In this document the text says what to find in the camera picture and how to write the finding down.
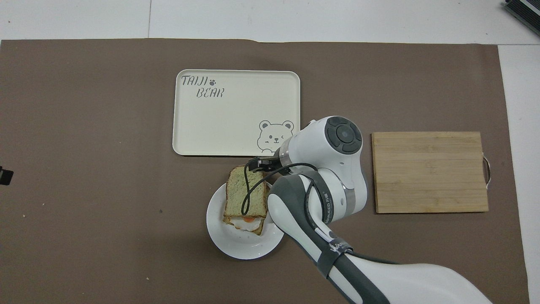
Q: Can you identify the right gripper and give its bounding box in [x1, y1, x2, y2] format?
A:
[258, 156, 281, 173]

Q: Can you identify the white round plate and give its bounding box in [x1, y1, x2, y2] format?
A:
[206, 181, 285, 260]

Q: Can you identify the green speckled bread slice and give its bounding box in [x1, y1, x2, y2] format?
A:
[223, 165, 271, 220]

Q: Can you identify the cream tray with bear print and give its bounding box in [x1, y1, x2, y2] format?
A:
[172, 69, 301, 157]

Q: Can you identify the fried egg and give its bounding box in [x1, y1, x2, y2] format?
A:
[230, 215, 264, 232]

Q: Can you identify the brown crust bread slice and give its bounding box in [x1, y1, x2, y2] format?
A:
[223, 215, 267, 236]

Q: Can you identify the wooden cutting board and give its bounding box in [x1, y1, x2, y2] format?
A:
[371, 131, 492, 214]

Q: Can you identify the black cable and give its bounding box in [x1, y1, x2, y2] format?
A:
[241, 156, 321, 217]

